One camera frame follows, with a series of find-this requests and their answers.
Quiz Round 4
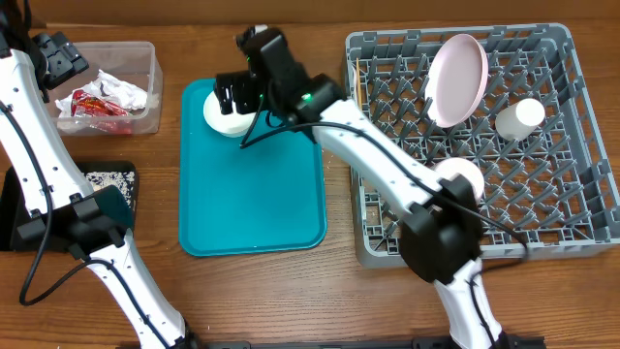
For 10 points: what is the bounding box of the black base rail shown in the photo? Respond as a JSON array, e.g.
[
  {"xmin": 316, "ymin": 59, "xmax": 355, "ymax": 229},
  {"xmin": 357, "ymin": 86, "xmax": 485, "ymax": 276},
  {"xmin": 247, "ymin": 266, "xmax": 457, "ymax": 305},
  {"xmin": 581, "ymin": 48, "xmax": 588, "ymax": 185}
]
[{"xmin": 203, "ymin": 335, "xmax": 546, "ymax": 349}]

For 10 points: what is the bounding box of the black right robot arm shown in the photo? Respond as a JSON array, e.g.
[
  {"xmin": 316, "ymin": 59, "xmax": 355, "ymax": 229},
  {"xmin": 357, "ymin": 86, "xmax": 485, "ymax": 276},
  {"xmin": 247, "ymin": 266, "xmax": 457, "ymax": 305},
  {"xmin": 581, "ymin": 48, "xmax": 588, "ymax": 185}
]
[{"xmin": 216, "ymin": 25, "xmax": 509, "ymax": 348}]

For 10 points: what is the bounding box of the teal serving tray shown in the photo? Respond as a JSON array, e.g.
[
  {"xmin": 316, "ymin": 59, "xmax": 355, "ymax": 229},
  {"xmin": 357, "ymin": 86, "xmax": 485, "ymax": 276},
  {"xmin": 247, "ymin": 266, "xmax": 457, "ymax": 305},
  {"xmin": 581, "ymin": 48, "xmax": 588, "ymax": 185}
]
[{"xmin": 178, "ymin": 79, "xmax": 327, "ymax": 257}]

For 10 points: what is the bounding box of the food scraps pile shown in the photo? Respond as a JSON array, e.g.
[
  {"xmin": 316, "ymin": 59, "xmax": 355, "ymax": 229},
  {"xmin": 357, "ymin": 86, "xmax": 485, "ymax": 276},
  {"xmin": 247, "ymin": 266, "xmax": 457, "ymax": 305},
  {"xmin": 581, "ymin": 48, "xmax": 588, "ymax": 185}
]
[{"xmin": 85, "ymin": 171, "xmax": 138, "ymax": 206}]

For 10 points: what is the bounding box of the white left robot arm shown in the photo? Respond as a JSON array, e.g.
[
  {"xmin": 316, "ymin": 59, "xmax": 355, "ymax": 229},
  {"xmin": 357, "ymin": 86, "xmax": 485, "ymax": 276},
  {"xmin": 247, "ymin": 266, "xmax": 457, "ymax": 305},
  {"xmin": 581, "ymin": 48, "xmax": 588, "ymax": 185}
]
[{"xmin": 1, "ymin": 1, "xmax": 202, "ymax": 348}]

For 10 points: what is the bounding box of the clear plastic bin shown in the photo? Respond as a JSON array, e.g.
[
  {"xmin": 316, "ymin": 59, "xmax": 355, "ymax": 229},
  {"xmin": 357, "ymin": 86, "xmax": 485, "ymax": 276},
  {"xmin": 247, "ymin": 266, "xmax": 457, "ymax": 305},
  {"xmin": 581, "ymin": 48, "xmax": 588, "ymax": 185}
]
[{"xmin": 46, "ymin": 42, "xmax": 164, "ymax": 136}]

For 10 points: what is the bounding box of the grey dishwasher rack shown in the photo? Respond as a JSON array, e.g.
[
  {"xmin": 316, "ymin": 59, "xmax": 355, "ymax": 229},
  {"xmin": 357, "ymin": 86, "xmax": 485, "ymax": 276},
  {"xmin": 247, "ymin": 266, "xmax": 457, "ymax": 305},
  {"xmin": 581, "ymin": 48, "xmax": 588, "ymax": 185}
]
[{"xmin": 344, "ymin": 23, "xmax": 619, "ymax": 259}]

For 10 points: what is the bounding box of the pink plate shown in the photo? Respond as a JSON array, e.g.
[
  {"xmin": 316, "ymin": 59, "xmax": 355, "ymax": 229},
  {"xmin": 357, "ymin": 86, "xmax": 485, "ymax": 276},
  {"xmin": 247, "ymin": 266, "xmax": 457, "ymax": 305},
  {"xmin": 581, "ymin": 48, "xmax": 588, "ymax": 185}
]
[{"xmin": 424, "ymin": 34, "xmax": 488, "ymax": 128}]

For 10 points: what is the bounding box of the pink bowl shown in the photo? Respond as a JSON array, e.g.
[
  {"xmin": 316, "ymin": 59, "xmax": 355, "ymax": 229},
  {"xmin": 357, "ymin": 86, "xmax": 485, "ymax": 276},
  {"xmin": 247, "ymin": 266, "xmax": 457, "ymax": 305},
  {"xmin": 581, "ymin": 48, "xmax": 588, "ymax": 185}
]
[{"xmin": 431, "ymin": 157, "xmax": 485, "ymax": 203}]

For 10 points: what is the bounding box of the wooden chopstick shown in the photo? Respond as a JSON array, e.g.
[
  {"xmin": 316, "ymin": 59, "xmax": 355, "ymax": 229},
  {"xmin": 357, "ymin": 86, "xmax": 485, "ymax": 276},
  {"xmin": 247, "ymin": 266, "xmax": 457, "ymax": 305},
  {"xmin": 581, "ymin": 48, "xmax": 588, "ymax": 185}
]
[{"xmin": 356, "ymin": 58, "xmax": 363, "ymax": 111}]

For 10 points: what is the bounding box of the white upside-down cup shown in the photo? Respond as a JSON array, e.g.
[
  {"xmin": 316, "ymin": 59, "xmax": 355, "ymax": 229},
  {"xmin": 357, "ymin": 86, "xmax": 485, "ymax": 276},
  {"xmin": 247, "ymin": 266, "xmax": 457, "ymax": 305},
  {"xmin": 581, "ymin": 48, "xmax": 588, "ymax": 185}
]
[{"xmin": 495, "ymin": 98, "xmax": 545, "ymax": 141}]

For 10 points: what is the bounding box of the white bowl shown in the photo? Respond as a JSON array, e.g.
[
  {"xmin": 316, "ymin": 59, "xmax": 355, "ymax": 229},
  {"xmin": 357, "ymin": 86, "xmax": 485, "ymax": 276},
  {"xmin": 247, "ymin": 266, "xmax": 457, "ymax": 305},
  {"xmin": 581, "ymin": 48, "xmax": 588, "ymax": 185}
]
[{"xmin": 202, "ymin": 92, "xmax": 256, "ymax": 138}]

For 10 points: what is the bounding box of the white tissue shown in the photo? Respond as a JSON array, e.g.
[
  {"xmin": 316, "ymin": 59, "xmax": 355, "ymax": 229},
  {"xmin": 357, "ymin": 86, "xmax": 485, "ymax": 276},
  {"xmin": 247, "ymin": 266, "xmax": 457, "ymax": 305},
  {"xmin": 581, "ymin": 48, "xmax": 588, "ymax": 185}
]
[{"xmin": 54, "ymin": 70, "xmax": 153, "ymax": 117}]

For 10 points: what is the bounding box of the black waste tray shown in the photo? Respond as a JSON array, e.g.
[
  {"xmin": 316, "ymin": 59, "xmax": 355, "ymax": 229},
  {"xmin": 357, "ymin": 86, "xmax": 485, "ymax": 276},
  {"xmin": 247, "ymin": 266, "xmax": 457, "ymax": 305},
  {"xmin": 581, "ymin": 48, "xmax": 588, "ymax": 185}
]
[{"xmin": 1, "ymin": 161, "xmax": 140, "ymax": 252}]

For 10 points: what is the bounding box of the red snack wrapper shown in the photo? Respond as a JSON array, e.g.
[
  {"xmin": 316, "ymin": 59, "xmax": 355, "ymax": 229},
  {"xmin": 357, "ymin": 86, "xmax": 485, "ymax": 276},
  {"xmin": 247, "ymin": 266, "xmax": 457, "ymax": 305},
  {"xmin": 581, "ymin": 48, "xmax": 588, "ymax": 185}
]
[{"xmin": 71, "ymin": 89, "xmax": 132, "ymax": 135}]

